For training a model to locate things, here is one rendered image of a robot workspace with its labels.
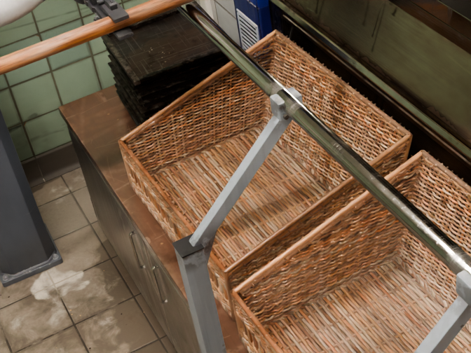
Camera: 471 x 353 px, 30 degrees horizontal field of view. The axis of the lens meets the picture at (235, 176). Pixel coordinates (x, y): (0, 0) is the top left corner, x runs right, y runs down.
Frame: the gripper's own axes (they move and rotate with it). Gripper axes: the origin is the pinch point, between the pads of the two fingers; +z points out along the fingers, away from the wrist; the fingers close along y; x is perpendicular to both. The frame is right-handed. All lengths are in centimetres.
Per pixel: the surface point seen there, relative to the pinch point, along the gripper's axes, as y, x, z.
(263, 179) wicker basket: 61, -28, -8
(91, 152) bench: 61, 4, -47
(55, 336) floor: 119, 31, -46
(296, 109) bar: 2.1, -13.5, 42.8
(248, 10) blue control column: 36, -47, -45
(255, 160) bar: 11.6, -6.7, 39.1
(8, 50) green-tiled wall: 65, 6, -122
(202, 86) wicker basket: 41, -24, -27
